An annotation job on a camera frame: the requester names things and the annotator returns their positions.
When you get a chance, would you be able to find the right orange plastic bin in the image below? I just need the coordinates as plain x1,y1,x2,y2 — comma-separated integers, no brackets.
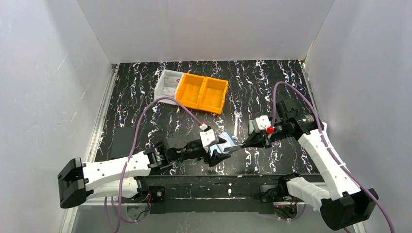
198,77,229,114

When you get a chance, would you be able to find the aluminium front rail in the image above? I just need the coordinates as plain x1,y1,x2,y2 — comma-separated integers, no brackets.
66,182,359,206

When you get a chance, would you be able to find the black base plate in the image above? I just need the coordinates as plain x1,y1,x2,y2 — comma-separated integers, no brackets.
142,185,166,203
253,184,310,206

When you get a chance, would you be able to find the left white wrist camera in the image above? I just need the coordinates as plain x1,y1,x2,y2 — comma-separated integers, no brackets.
199,122,219,152

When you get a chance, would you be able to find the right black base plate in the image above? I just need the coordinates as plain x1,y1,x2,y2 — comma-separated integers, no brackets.
253,184,310,206

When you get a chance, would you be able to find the credit card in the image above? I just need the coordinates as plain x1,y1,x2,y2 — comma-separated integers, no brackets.
162,88,176,98
164,76,181,87

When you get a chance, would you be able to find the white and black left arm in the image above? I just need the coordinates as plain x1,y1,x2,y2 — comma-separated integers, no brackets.
57,132,231,209

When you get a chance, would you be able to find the orange plastic bin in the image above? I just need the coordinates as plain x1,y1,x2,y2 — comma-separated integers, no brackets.
198,77,229,114
176,73,206,109

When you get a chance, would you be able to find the black flat box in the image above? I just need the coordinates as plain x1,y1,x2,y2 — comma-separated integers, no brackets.
110,127,136,160

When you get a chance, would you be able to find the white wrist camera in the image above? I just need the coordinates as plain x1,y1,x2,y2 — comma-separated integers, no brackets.
199,122,219,152
252,116,275,134

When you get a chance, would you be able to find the white plastic bin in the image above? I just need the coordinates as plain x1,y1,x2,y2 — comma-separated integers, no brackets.
154,69,184,100

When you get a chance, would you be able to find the silver wrench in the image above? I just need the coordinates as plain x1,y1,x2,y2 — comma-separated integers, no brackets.
232,111,241,142

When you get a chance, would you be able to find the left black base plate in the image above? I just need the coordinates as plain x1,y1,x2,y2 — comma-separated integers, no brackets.
142,185,166,203

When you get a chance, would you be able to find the green card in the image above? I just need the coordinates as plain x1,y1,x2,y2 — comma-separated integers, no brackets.
248,120,254,135

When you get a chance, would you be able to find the aluminium rail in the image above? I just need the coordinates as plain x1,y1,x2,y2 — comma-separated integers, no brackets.
66,182,359,206
86,64,119,162

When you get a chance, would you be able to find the left orange plastic bin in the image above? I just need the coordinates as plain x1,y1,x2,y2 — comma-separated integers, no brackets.
176,73,206,109

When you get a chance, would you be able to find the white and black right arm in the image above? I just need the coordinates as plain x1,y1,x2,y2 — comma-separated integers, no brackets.
242,100,378,231

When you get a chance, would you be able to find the aluminium left rail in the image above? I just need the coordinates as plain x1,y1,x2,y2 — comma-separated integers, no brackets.
86,64,119,162

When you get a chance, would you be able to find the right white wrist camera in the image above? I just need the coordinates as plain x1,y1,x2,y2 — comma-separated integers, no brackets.
252,116,275,134

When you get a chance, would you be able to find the blue card holder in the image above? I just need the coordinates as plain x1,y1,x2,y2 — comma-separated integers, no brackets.
209,131,242,157

